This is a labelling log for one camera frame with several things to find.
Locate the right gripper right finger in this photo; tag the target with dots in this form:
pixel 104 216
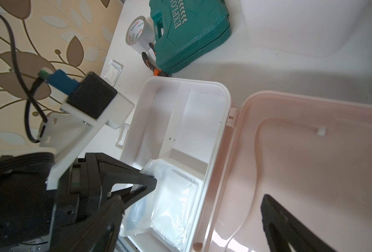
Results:
pixel 285 233

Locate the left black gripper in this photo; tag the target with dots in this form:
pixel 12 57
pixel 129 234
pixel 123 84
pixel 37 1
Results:
pixel 83 189

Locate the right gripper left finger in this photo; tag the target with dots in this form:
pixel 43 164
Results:
pixel 98 233

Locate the pink first aid box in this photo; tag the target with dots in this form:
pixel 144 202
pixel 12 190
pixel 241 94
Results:
pixel 312 155

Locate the white box pink trim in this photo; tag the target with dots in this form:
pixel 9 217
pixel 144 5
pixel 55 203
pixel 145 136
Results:
pixel 310 28

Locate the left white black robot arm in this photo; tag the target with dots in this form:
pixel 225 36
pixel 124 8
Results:
pixel 26 206

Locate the orange black pliers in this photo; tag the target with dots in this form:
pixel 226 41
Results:
pixel 152 66

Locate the green plastic tool case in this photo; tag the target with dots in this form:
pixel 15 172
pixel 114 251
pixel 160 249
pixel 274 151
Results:
pixel 186 30

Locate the grey duct tape roll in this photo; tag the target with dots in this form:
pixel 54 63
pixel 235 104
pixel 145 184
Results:
pixel 139 35

